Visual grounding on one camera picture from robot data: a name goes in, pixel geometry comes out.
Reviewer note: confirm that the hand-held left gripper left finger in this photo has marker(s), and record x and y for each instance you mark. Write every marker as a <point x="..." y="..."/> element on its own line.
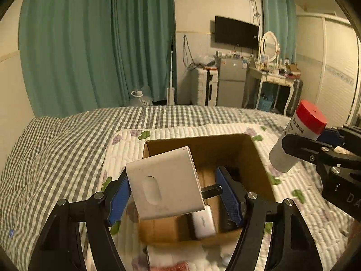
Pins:
<point x="120" y="201"/>

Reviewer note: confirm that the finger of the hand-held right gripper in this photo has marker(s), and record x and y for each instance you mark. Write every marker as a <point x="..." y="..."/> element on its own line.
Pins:
<point x="331" y="137"/>
<point x="307" y="146"/>

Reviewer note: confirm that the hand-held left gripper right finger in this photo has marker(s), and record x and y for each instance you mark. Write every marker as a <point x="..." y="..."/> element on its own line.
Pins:
<point x="229" y="199"/>

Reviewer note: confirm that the white bottle with red cap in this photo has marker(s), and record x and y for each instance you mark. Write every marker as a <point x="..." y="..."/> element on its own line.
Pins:
<point x="299" y="129"/>

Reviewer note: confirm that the cardboard box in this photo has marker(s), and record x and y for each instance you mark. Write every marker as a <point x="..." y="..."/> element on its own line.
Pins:
<point x="253" y="158"/>

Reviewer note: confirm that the white power adapter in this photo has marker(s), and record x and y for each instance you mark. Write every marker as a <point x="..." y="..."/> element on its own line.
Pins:
<point x="166" y="183"/>

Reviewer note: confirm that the black rectangular device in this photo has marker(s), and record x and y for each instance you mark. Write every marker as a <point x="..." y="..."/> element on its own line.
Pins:
<point x="225" y="225"/>

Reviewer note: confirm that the white power bank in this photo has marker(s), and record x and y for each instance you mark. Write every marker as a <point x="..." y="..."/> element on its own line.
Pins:
<point x="203" y="223"/>

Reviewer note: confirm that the floral quilted mat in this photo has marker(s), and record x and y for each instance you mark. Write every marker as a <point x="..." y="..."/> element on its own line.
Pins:
<point x="310" y="203"/>

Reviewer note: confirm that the blue plastic basket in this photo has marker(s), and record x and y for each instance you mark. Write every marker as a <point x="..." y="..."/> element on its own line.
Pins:
<point x="265" y="103"/>

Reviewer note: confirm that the white sliding wardrobe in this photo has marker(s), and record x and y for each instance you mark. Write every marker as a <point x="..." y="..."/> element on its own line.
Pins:
<point x="324" y="62"/>

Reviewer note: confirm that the checkered bed blanket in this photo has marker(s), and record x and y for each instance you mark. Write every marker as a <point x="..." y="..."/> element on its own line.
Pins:
<point x="56" y="158"/>

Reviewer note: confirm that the white vanity table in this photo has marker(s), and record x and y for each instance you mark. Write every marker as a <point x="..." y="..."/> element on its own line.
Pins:
<point x="268" y="77"/>

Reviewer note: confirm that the red cloth item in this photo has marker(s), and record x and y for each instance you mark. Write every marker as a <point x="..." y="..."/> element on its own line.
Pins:
<point x="169" y="267"/>

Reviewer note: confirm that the silver small fridge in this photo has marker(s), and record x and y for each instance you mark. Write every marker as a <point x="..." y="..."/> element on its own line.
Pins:
<point x="231" y="82"/>

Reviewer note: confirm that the clear water jug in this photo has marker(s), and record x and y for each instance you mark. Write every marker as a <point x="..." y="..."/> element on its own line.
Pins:
<point x="142" y="98"/>

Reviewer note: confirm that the round white vanity mirror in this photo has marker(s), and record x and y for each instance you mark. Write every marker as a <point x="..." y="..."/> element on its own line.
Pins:
<point x="269" y="46"/>

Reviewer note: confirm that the white ribbed suitcase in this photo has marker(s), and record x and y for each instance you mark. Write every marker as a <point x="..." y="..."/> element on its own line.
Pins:
<point x="198" y="86"/>

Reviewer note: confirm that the narrow teal curtain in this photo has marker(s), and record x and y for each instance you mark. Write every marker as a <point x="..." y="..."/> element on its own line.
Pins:
<point x="277" y="22"/>

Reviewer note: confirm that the white mop pole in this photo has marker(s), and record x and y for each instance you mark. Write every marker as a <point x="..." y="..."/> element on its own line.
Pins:
<point x="171" y="84"/>

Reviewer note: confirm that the clear plastic bag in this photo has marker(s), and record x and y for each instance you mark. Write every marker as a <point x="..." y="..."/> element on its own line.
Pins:
<point x="203" y="61"/>

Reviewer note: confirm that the wide teal curtain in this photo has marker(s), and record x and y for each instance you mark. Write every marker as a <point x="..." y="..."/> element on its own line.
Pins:
<point x="84" y="48"/>

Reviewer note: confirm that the black wall television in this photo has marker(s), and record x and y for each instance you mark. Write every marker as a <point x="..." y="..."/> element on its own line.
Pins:
<point x="236" y="31"/>

